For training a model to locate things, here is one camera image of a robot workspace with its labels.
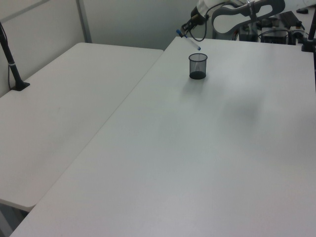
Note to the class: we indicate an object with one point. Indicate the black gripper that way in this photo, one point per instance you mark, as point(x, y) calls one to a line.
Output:
point(198, 17)

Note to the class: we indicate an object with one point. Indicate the blue and white marker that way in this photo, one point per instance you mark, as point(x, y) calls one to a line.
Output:
point(192, 44)

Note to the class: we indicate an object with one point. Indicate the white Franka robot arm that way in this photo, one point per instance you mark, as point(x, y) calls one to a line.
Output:
point(229, 24)

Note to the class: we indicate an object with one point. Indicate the black mesh pen cup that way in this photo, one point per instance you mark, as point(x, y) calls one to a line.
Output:
point(198, 74)

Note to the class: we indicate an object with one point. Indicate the silver metal equipment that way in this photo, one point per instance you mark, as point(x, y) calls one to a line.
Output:
point(276, 34)

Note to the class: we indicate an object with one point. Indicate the black electronics box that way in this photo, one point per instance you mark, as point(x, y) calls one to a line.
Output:
point(287, 17)

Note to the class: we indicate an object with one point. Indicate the small black desk object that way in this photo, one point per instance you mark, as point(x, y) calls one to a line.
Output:
point(302, 11)

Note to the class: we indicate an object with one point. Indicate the adjoining white table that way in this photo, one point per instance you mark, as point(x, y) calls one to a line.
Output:
point(61, 111)

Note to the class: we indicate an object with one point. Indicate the grey partition post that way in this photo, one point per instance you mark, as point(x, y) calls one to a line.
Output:
point(85, 24)

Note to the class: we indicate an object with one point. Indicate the black camera stand with white tie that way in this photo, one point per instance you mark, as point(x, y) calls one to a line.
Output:
point(14, 74)

